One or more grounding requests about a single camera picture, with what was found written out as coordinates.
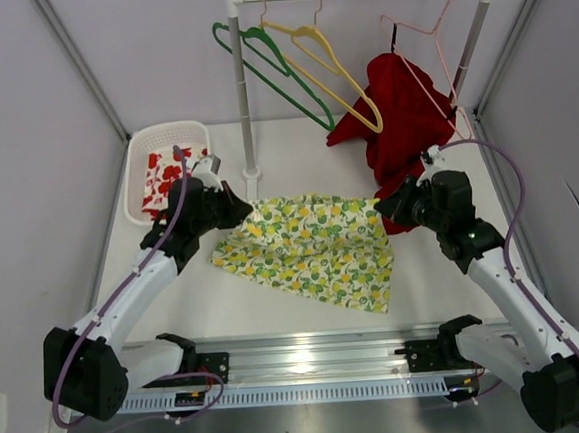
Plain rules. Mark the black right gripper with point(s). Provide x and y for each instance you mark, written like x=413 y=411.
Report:
x=399 y=205

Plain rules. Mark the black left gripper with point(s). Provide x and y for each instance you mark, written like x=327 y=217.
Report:
x=236 y=210

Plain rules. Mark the lemon print skirt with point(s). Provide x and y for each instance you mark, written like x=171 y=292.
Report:
x=331 y=249

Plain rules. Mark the yellow hanger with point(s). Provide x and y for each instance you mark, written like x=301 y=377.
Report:
x=330 y=63

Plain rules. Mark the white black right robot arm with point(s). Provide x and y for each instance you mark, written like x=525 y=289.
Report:
x=544 y=368

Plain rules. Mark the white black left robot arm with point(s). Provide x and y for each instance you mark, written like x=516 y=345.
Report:
x=86 y=368

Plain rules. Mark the red flower print cloth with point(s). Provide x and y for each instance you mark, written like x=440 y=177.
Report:
x=164 y=167

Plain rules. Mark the white plastic basket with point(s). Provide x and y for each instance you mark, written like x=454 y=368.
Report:
x=176 y=134

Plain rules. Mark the red garment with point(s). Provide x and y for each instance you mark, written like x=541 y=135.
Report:
x=415 y=117

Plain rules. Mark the white metal clothes rack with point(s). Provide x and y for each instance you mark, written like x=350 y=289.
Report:
x=252 y=171

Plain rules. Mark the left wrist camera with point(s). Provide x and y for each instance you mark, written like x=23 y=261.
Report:
x=206 y=170

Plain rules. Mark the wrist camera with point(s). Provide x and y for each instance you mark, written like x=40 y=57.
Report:
x=206 y=170
x=432 y=163

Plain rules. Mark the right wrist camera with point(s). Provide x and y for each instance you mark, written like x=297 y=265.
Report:
x=432 y=163

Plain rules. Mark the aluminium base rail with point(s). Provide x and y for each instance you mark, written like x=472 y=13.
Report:
x=316 y=357

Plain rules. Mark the white slotted cable duct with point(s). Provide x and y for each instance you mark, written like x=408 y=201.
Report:
x=289 y=395

